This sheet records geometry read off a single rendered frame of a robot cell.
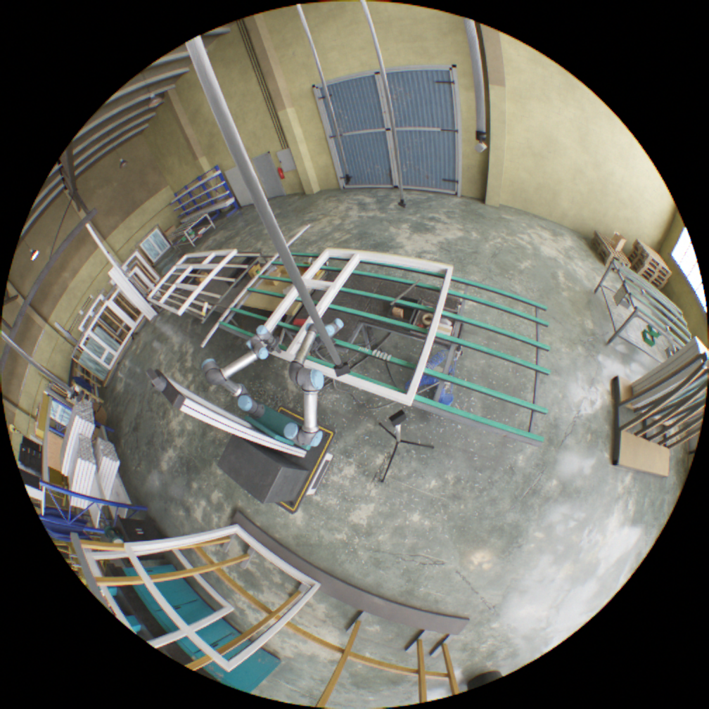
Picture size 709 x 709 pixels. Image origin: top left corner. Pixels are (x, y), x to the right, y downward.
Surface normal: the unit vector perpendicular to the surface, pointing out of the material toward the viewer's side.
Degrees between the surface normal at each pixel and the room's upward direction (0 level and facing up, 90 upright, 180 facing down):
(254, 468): 0
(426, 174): 90
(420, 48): 90
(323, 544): 0
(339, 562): 0
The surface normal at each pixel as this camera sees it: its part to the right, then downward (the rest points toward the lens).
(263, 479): -0.18, -0.51
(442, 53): -0.44, 0.81
